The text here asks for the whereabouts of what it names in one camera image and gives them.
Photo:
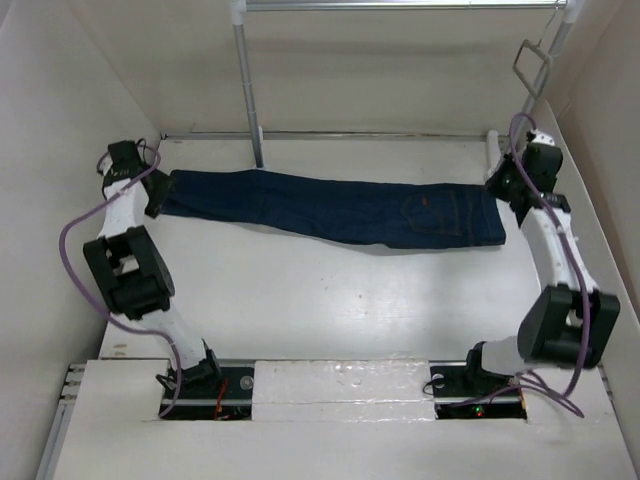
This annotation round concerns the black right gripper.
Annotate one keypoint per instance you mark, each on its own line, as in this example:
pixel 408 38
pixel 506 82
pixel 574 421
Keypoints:
pixel 493 181

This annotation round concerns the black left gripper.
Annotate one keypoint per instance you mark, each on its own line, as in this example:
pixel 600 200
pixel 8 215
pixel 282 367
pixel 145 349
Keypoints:
pixel 165 187

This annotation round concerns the dark blue denim trousers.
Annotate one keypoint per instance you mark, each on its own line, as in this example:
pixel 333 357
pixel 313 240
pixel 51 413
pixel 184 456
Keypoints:
pixel 400 216

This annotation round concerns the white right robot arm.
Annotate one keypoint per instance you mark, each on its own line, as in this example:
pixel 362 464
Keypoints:
pixel 571 321

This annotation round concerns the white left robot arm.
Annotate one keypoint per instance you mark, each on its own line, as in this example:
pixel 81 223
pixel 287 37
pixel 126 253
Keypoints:
pixel 130 272

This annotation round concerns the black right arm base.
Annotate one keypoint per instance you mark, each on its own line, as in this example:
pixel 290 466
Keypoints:
pixel 462 390

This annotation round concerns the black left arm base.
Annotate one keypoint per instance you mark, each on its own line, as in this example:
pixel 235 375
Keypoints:
pixel 225 396

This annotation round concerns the white clothes rack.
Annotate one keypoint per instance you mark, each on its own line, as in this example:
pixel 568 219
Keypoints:
pixel 386 69

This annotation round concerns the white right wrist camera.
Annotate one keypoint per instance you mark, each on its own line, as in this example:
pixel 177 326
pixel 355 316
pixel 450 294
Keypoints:
pixel 539 137

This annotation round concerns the silver wire hanger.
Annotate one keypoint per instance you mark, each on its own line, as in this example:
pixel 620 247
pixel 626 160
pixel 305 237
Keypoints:
pixel 532 60

